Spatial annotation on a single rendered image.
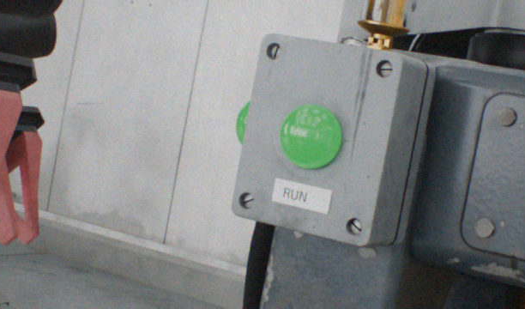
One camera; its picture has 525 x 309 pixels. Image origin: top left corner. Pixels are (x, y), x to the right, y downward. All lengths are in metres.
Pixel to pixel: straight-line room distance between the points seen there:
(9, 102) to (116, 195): 6.45
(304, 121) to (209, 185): 6.19
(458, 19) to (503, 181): 0.21
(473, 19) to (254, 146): 0.22
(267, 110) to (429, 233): 0.10
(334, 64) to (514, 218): 0.11
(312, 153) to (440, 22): 0.28
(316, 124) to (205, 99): 6.24
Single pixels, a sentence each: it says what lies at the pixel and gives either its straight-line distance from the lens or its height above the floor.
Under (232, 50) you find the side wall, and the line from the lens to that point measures 6.66.
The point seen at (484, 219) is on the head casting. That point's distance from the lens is 0.52.
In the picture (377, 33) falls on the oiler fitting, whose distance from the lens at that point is 0.57.
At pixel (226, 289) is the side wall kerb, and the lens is 6.57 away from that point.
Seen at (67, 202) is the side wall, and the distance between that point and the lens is 7.33.
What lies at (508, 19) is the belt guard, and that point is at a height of 1.37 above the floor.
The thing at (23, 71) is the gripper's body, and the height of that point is 1.29.
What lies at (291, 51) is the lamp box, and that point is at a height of 1.32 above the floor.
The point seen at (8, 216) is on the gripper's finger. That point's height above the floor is 1.18.
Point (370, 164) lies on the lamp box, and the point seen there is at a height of 1.28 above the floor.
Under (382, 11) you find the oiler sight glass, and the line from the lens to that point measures 0.57.
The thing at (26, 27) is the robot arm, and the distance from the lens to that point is 0.87.
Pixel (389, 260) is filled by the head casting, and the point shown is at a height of 1.23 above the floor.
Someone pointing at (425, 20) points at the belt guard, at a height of 1.38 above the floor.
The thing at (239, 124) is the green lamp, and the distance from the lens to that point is 0.53.
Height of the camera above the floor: 1.30
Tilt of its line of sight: 3 degrees down
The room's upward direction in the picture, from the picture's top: 11 degrees clockwise
